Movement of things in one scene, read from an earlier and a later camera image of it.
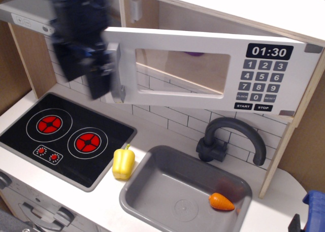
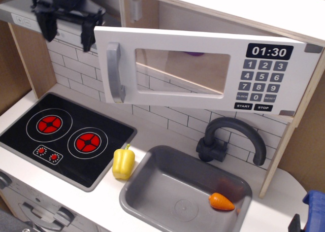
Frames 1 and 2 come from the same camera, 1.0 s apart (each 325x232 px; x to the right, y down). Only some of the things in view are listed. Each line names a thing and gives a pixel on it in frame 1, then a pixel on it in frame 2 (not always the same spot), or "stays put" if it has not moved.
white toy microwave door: [185, 67] stays put
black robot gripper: [82, 17] → [67, 2]
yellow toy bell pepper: [123, 162] stays put
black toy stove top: [76, 143] stays put
